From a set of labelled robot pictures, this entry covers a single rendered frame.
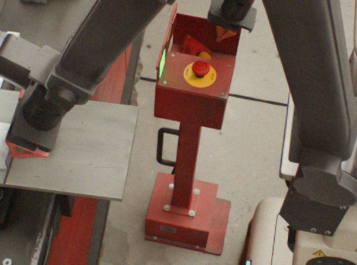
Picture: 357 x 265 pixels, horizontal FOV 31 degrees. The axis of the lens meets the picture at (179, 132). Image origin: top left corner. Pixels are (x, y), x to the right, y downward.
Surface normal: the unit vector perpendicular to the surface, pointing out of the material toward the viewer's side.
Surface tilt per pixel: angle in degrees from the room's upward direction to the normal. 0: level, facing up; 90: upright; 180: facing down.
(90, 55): 101
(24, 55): 26
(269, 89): 0
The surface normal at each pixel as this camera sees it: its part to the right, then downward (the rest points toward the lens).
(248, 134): 0.06, -0.57
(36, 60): 0.36, -0.24
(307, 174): -0.35, 0.86
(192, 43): 0.61, -0.36
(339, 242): -0.19, 0.80
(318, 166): -0.30, -0.47
